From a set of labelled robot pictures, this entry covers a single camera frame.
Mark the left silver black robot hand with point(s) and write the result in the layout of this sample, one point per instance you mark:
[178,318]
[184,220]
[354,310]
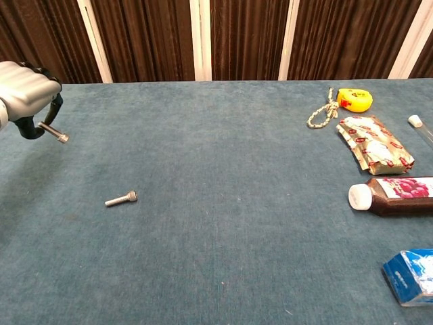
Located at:
[27,88]

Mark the silver hex socket bolt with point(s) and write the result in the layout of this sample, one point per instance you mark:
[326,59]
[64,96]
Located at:
[118,201]
[55,133]

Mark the dark brown curtain panel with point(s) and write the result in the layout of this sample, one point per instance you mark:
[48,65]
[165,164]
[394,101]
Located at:
[424,64]
[345,40]
[247,40]
[40,34]
[149,40]

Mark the blue felt table cover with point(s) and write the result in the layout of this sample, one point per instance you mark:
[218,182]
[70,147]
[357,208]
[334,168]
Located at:
[216,203]

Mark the yellow tape measure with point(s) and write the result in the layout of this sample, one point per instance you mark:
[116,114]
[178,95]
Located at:
[357,101]

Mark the silver red foil snack packet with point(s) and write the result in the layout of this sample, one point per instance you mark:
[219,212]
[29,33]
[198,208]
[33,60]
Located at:
[375,145]

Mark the dark juice bottle white cap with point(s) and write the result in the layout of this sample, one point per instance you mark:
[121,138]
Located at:
[389,203]

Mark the clear tube with white cap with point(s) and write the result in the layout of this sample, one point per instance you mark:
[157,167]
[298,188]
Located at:
[414,120]

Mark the blue cookie package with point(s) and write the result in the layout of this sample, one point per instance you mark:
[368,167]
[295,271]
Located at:
[406,281]

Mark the white frame post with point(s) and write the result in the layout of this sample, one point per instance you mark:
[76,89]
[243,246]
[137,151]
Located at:
[287,50]
[200,50]
[406,50]
[98,57]

